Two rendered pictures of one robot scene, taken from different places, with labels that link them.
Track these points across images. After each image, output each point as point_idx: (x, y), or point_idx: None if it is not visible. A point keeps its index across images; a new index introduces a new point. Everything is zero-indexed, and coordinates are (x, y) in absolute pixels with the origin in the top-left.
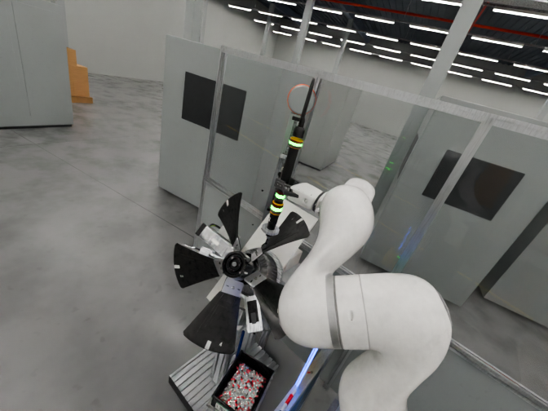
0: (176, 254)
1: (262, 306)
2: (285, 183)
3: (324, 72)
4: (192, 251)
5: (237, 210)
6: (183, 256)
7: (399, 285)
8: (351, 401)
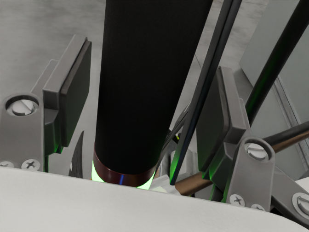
0: (76, 148)
1: None
2: (28, 101)
3: None
4: (81, 159)
5: (173, 133)
6: (76, 157)
7: None
8: None
